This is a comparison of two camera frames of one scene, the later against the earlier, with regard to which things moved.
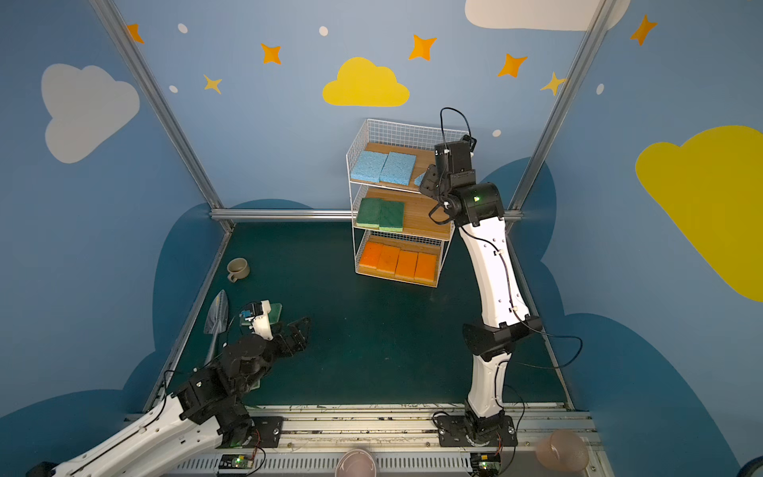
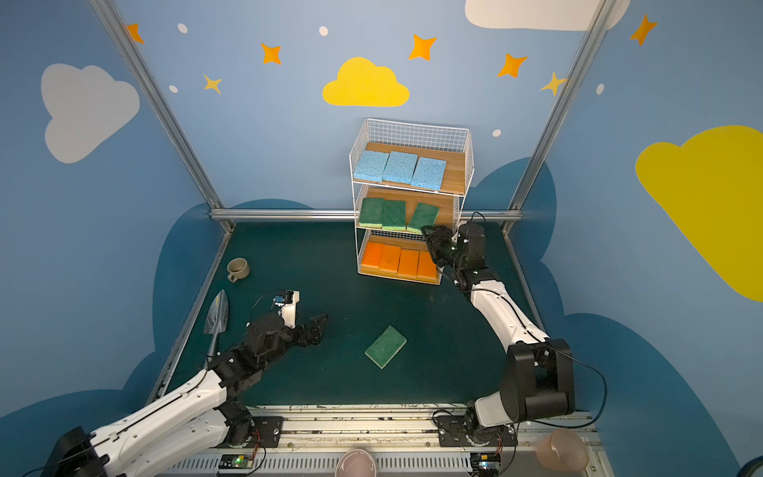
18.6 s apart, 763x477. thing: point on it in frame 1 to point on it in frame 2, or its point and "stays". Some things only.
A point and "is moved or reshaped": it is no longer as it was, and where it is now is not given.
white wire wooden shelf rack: [394, 236] stays
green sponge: [274, 315] is moved or reshaped
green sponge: [391, 216] stays
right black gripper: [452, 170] to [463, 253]
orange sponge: [387, 260] stays
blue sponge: [397, 168] stays
